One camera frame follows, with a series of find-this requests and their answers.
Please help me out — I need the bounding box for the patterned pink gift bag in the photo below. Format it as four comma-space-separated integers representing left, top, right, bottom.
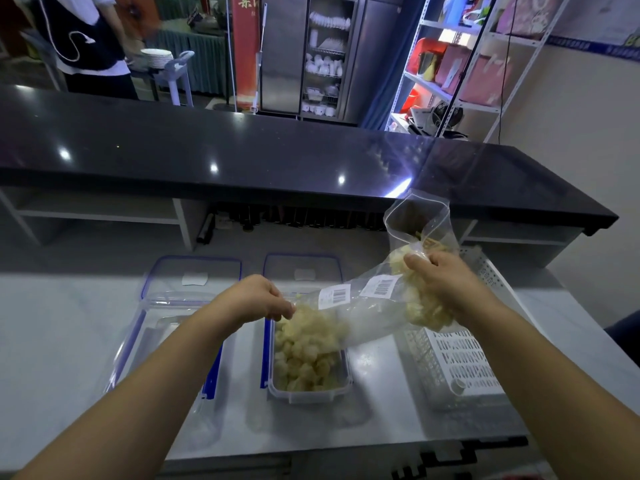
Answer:
495, 0, 569, 41

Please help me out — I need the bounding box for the blue bottle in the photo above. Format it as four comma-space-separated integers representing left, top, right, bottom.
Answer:
443, 0, 472, 25

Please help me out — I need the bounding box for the blue curtain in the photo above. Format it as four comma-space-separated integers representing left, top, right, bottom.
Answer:
359, 0, 433, 131

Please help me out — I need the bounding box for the pile of pale food cubes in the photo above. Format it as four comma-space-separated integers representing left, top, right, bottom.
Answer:
272, 244, 456, 393

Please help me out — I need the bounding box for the group of white dishes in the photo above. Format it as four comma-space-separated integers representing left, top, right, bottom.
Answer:
302, 9, 353, 118

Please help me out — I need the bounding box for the black top bar counter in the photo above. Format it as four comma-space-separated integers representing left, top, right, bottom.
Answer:
0, 84, 620, 268

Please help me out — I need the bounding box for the clear blue-clipped plastic container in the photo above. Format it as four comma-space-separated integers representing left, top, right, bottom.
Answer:
259, 294, 353, 405
102, 292, 226, 401

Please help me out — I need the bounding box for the red gift box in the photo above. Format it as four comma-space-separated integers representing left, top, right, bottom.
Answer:
405, 38, 449, 78

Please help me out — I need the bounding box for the teal skirted table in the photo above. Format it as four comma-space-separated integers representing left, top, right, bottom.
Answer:
149, 17, 233, 98

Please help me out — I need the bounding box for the person's left hand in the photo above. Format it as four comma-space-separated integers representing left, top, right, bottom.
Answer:
222, 274, 296, 341

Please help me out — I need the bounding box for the bag of yellow strip snacks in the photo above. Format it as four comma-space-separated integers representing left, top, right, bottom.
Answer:
383, 188, 461, 255

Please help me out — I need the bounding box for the red standing banner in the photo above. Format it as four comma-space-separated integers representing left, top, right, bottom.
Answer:
229, 0, 263, 111

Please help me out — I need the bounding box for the white flat mop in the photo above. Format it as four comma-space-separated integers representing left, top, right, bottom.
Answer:
249, 2, 269, 115

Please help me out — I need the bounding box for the clear lid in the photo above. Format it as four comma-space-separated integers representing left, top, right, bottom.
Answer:
141, 255, 243, 301
262, 253, 345, 295

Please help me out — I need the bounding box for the white perforated plastic basket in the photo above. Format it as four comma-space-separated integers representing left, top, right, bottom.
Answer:
397, 244, 531, 411

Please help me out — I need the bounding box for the bag of pale round snacks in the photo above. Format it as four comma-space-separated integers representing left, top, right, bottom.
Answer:
289, 247, 459, 348

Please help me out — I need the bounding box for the white small appliance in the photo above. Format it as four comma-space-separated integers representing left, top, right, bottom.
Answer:
407, 107, 435, 135

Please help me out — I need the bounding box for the wide pink gift bag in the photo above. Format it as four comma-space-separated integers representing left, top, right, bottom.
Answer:
459, 54, 513, 107

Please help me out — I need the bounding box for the blue-bordered wall poster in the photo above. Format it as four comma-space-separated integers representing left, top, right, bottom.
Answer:
545, 0, 640, 63

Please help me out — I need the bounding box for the black cylindrical canister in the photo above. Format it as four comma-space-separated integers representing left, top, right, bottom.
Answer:
196, 212, 217, 245

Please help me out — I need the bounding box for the black hanging cable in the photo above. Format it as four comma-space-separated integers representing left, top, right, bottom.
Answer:
497, 0, 519, 145

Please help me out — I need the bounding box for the pale plastic serving cart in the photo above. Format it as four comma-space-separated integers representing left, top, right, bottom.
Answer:
155, 50, 196, 108

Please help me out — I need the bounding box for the person's left forearm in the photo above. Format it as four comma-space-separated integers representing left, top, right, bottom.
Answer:
15, 309, 251, 480

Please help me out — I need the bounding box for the narrow pink gift bag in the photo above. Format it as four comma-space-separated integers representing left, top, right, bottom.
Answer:
435, 44, 473, 93

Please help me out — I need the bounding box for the person's right forearm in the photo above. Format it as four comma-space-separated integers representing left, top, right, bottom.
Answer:
455, 299, 640, 480

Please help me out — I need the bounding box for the white metal shelf rack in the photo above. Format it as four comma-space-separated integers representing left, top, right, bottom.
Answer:
385, 0, 573, 144

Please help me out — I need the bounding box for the stack of white plates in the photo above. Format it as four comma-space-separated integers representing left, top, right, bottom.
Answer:
139, 48, 175, 71

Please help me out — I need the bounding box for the black small appliance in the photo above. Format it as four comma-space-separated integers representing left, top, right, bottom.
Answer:
429, 100, 469, 141

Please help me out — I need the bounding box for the stainless steel dish cabinet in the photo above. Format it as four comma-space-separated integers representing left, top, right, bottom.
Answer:
259, 0, 406, 127

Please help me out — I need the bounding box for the red bucket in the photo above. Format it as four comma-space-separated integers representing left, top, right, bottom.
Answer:
398, 87, 421, 115

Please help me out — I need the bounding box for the person's right hand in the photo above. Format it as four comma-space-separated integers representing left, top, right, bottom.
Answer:
402, 251, 493, 331

